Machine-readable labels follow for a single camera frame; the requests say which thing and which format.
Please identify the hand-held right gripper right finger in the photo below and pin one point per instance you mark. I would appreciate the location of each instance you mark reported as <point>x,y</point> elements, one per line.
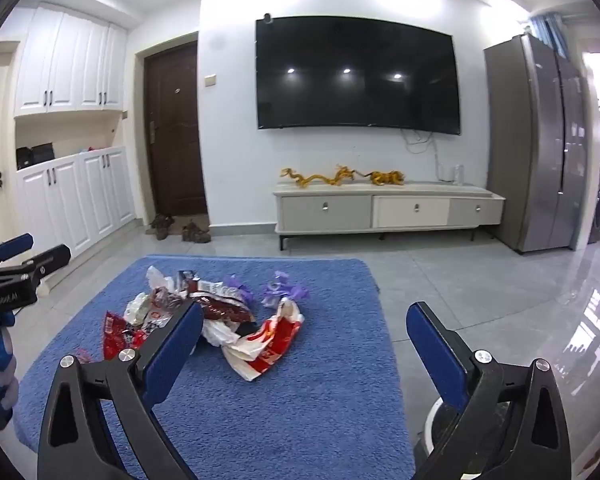
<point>437,355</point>

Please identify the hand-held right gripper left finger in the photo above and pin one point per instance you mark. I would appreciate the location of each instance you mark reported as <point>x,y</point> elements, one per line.
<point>175,352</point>

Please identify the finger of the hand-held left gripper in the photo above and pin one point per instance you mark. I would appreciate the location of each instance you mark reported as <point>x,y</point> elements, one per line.
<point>15,247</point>
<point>50,260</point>

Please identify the white round bin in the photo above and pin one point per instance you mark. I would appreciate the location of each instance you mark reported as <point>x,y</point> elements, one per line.
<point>430,421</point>

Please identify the brown snack packet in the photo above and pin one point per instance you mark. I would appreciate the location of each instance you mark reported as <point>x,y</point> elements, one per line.
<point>165,302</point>

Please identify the crumpled white wrapper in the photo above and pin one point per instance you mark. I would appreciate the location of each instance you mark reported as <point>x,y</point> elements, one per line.
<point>137,307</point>

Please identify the bright red snack packet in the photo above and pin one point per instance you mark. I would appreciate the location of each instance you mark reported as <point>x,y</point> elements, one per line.
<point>117,332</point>

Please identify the dark red snack packet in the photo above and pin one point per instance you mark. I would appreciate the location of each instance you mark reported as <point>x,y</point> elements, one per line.
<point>227,310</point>

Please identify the purple wrapper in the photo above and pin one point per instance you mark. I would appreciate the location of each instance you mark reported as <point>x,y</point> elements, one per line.
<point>237,287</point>
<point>282,290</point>

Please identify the red white plastic bag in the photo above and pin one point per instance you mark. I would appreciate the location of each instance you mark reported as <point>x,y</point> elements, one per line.
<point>265,345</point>

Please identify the black bag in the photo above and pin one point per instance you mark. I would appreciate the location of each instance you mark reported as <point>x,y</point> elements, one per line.
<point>36,155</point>

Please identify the brown shoe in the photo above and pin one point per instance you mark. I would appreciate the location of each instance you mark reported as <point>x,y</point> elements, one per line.
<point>196,233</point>
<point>161,227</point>

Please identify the blue fluffy mat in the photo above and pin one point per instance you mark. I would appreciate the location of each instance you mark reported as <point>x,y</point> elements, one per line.
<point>305,410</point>

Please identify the brown entrance door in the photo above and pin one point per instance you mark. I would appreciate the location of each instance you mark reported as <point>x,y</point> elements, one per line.
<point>175,135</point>

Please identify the white router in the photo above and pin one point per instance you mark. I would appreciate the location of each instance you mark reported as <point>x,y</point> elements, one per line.
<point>447,174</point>

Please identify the grey white television cabinet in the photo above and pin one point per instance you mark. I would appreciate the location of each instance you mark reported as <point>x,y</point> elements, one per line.
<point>325,210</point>

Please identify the short gold dragon ornament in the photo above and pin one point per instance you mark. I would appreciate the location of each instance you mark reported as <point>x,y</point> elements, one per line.
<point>385,177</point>

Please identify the long gold dragon ornament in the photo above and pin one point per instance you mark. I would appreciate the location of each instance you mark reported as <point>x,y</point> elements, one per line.
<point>320,179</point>

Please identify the grey steel refrigerator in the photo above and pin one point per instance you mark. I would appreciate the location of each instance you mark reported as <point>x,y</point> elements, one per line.
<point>530,150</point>

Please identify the blue curtain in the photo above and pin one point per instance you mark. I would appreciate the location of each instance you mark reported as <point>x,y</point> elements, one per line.
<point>547,32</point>

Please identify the white wall cupboards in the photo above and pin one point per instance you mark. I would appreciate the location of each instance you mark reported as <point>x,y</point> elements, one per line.
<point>65,200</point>

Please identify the beige wall switch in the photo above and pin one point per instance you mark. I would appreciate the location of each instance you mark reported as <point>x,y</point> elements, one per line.
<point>210,80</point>

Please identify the black wall television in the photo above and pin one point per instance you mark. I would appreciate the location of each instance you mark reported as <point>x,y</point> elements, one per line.
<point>355,75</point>

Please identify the small camera on television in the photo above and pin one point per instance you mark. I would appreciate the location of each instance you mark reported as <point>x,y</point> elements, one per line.
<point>268,19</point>

